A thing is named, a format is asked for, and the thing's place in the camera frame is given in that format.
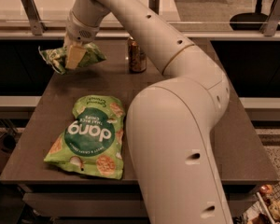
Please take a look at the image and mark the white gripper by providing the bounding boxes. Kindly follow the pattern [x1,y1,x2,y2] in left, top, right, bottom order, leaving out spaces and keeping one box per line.
[63,10,100,70]

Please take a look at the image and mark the green jalapeno chip bag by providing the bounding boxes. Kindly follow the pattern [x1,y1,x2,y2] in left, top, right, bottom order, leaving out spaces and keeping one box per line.
[38,43,106,75]

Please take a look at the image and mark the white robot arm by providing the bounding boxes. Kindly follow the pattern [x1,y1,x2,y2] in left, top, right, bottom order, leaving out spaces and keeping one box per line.
[64,0,233,224]

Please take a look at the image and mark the green dang rice chips bag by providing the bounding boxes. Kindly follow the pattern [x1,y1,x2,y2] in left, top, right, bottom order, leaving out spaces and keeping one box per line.
[44,95,126,179]

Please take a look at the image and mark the brown soda can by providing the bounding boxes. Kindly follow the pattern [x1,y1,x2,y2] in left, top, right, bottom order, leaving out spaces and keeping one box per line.
[128,37,147,73]

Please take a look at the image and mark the black office chair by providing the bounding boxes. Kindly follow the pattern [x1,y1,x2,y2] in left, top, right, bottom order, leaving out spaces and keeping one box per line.
[230,0,268,31]

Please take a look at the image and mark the left metal railing bracket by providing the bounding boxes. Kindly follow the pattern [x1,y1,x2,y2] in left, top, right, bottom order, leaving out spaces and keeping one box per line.
[21,0,46,35]

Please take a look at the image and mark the metal railing bracket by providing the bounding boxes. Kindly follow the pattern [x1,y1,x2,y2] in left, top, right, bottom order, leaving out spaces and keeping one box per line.
[21,0,46,35]
[259,0,280,36]
[148,0,160,14]

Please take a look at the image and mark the middle metal railing bracket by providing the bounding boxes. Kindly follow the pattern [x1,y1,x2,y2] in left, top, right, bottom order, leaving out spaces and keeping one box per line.
[148,0,160,14]

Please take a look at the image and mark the right metal railing bracket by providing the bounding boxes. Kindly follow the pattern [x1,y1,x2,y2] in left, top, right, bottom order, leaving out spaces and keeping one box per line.
[259,0,280,36]

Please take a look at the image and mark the wire basket with snacks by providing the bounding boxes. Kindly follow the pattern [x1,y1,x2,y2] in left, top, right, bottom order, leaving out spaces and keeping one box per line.
[238,184,280,224]

